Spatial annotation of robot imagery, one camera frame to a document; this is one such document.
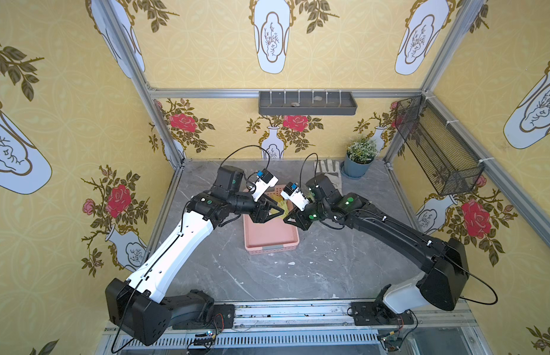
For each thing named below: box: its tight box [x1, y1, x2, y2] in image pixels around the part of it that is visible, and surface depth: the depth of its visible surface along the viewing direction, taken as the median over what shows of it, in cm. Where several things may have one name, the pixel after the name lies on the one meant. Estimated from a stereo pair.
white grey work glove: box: [316, 158, 342, 188], surface depth 119 cm
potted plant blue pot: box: [340, 137, 378, 179], surface depth 105 cm
